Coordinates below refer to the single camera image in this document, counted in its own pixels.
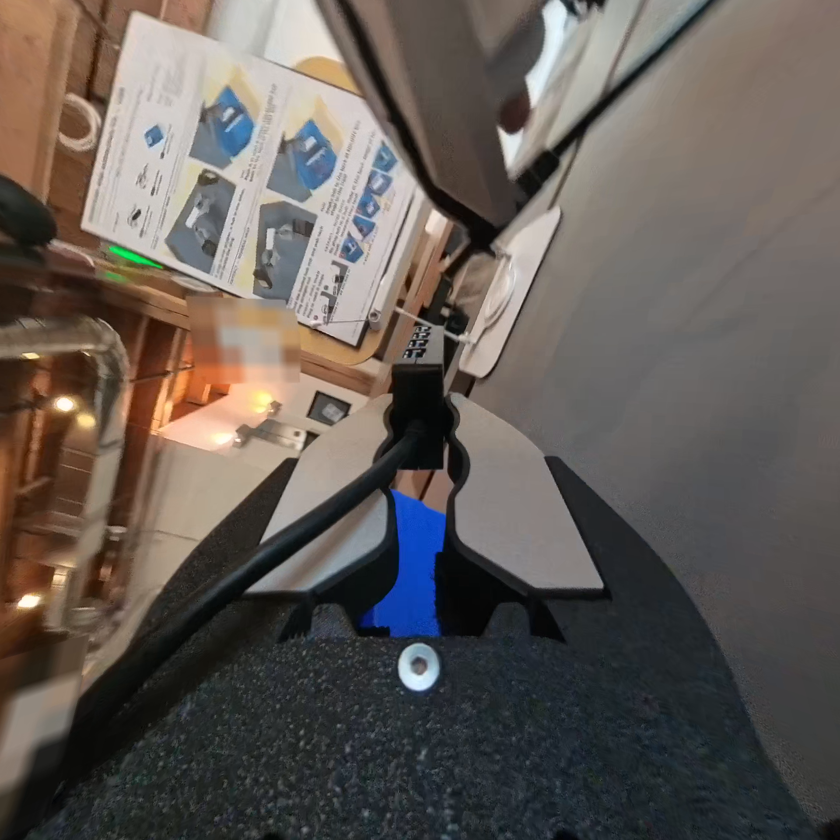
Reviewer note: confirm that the instruction sheet on stand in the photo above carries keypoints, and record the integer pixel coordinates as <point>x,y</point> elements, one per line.
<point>335,72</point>

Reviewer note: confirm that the green exit sign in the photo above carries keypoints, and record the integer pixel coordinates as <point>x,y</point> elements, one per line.
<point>131,256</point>

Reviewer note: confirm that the blue plastic bin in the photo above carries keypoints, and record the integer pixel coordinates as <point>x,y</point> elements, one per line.
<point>407,565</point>

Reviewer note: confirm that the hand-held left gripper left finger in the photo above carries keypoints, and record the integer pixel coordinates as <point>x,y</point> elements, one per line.
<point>328,512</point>

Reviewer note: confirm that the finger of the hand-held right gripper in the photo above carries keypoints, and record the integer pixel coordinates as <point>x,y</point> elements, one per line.
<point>433,92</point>

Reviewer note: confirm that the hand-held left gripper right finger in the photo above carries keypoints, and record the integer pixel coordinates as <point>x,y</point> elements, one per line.
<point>525,512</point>

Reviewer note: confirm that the printed paper sheet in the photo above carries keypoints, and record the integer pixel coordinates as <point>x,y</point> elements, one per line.
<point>250,184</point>

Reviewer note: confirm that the black usb hub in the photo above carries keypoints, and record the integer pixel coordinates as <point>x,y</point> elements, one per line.
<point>418,383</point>

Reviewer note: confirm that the metal ventilation duct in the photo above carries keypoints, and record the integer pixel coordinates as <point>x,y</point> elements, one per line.
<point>99,361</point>

